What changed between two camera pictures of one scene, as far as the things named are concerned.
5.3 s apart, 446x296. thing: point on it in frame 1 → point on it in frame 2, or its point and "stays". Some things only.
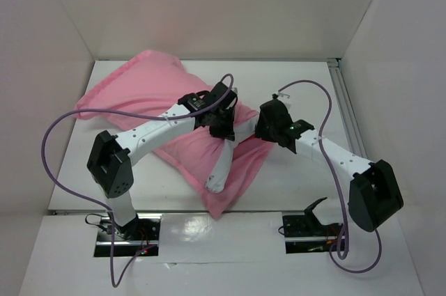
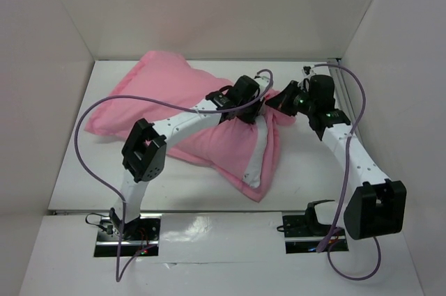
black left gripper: [226, 131] → [257, 108]
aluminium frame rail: [355, 136] stays
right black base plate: [304, 237] stays
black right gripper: [263, 123] → [285, 96]
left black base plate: [132, 240] stays
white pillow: [216, 177] → [252, 176]
